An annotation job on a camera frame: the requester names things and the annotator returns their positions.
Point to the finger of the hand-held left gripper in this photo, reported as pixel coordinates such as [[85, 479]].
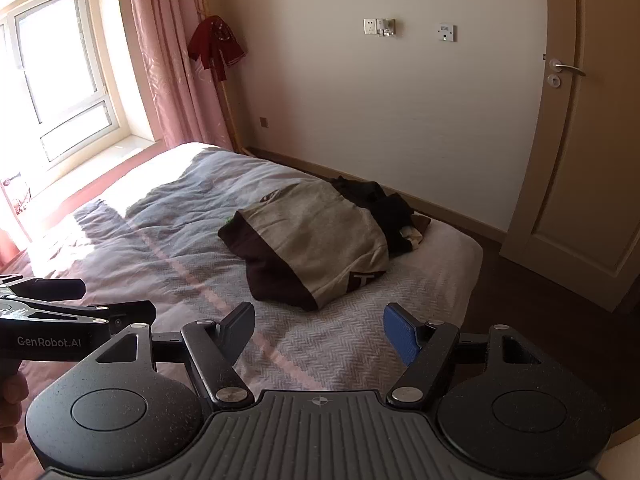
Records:
[[125, 311], [50, 288]]

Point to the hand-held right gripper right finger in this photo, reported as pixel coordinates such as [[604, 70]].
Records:
[[402, 332]]

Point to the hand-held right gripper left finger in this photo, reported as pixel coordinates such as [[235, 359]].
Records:
[[240, 327]]

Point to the beige and brown sweater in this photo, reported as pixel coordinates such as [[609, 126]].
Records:
[[310, 230]]

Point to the person's left hand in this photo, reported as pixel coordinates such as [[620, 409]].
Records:
[[11, 395]]

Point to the grey striped blanket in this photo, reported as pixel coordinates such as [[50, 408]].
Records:
[[175, 240]]

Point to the bed with white sheet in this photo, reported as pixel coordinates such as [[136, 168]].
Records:
[[450, 247]]

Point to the brown garment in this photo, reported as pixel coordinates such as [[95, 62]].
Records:
[[421, 227]]

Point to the black garment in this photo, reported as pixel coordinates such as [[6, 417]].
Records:
[[385, 205]]

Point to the window sill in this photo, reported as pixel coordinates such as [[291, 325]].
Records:
[[100, 154]]

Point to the wooden coat rack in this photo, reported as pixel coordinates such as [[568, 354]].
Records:
[[231, 115]]

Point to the cream door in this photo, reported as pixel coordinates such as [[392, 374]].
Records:
[[590, 170]]

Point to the pink curtain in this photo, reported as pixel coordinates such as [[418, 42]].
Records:
[[170, 60]]

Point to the red curtain tassel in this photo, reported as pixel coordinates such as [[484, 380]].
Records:
[[215, 42]]

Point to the round door lock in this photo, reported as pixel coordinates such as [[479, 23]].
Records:
[[553, 80]]

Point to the white wall switch panel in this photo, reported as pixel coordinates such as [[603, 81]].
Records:
[[447, 32]]

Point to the beige wall socket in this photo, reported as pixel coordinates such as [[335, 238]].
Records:
[[370, 26]]

